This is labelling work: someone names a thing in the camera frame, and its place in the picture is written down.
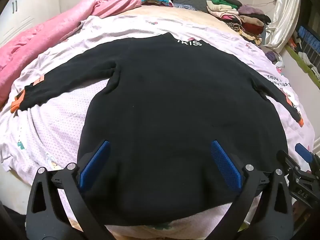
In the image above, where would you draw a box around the purple cloth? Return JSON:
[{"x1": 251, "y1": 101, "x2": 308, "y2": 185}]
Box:
[{"x1": 265, "y1": 51, "x2": 283, "y2": 65}]

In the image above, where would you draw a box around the pile of folded clothes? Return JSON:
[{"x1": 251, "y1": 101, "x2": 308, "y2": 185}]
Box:
[{"x1": 206, "y1": 0, "x2": 272, "y2": 46}]

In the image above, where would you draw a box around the cream satin curtain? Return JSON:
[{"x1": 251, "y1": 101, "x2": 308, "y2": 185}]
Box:
[{"x1": 262, "y1": 0, "x2": 303, "y2": 53}]

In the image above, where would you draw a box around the heap of loose garments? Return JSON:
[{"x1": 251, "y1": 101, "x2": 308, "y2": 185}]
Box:
[{"x1": 290, "y1": 36, "x2": 320, "y2": 80}]

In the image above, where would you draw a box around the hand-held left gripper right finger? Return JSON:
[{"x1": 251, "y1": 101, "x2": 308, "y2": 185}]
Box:
[{"x1": 211, "y1": 140, "x2": 293, "y2": 240}]

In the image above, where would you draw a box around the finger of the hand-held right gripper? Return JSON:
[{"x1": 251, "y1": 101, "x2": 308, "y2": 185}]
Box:
[
  {"x1": 295, "y1": 142, "x2": 320, "y2": 170},
  {"x1": 276, "y1": 150, "x2": 305, "y2": 183}
]

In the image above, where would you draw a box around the pink fleece blanket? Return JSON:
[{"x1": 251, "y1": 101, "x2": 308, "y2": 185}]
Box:
[{"x1": 0, "y1": 0, "x2": 143, "y2": 108}]

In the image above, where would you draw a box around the window with dark grille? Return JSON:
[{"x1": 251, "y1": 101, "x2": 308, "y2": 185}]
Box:
[{"x1": 297, "y1": 10, "x2": 320, "y2": 55}]

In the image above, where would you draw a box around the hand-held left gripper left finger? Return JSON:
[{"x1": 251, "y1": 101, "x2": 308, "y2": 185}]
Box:
[{"x1": 26, "y1": 140, "x2": 118, "y2": 240}]

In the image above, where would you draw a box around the black sweater with orange patches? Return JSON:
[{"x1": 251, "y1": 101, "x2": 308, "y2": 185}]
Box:
[{"x1": 10, "y1": 32, "x2": 304, "y2": 230}]

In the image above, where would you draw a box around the pink strawberry print quilt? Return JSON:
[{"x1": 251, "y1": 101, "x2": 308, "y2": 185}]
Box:
[{"x1": 0, "y1": 14, "x2": 317, "y2": 240}]

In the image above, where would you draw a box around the white wardrobe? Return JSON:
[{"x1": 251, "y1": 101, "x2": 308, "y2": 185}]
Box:
[{"x1": 0, "y1": 0, "x2": 69, "y2": 48}]

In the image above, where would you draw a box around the green windowsill cover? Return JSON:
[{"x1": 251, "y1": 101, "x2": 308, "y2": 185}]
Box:
[{"x1": 285, "y1": 44, "x2": 320, "y2": 90}]

